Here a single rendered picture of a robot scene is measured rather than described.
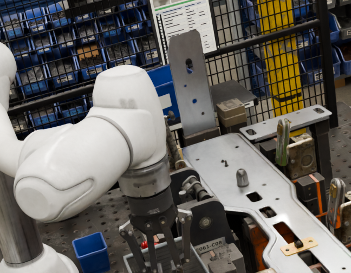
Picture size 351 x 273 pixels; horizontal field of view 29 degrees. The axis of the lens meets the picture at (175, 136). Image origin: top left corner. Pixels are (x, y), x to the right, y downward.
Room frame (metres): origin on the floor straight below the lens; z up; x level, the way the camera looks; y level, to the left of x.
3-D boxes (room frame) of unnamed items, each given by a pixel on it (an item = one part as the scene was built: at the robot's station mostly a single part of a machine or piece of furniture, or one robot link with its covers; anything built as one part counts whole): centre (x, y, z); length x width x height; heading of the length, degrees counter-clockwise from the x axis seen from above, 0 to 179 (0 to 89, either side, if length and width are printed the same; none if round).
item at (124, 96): (0.99, 0.07, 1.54); 0.13 x 0.11 x 0.16; 144
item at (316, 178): (1.59, -0.34, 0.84); 0.11 x 0.08 x 0.29; 102
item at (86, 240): (1.81, 0.34, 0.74); 0.11 x 0.10 x 0.09; 12
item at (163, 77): (2.15, 0.06, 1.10); 0.30 x 0.17 x 0.13; 110
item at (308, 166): (1.73, -0.34, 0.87); 0.12 x 0.09 x 0.35; 102
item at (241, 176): (1.62, -0.16, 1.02); 0.03 x 0.03 x 0.07
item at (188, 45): (2.01, -0.08, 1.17); 0.12 x 0.01 x 0.34; 102
